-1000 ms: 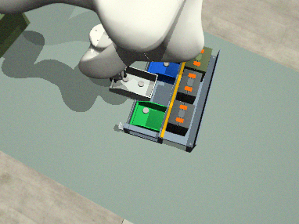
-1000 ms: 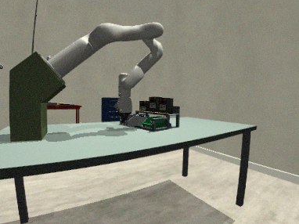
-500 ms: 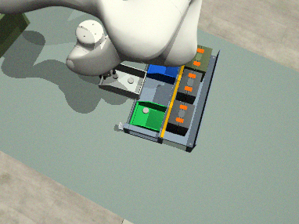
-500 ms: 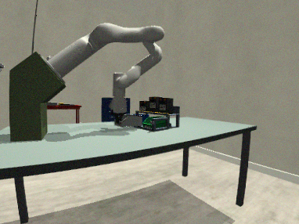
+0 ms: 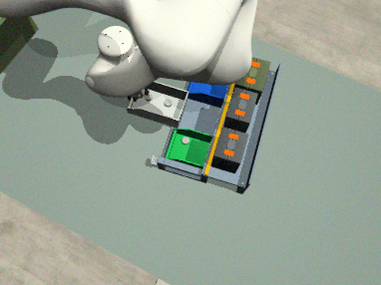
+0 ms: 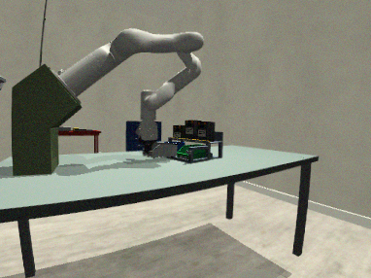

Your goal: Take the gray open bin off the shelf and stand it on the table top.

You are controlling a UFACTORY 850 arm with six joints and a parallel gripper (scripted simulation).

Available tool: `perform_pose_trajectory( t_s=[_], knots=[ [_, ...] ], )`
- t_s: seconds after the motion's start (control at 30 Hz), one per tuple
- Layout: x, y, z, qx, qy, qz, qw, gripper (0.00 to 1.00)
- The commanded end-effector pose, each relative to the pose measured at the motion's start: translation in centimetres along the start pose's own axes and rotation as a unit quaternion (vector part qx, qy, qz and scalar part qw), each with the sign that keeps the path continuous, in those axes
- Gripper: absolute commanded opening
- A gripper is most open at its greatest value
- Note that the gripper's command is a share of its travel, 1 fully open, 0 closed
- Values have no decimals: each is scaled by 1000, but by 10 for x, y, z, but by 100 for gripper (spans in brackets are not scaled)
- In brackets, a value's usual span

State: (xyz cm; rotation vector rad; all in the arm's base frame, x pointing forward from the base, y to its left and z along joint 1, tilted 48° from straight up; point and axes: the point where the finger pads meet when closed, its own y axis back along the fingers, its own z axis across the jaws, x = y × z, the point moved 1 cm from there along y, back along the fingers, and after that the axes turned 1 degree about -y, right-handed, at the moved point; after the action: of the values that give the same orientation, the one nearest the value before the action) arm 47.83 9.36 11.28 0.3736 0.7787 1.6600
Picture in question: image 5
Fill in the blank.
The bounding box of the grey metal bin rack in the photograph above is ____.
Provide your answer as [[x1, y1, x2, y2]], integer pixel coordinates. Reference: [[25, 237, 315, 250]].
[[151, 63, 282, 194]]

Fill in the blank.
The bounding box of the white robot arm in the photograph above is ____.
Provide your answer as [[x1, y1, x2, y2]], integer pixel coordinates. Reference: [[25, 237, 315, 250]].
[[0, 0, 257, 98]]

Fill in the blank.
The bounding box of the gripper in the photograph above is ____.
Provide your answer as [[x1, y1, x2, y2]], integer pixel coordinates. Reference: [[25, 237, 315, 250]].
[[128, 88, 150, 102]]

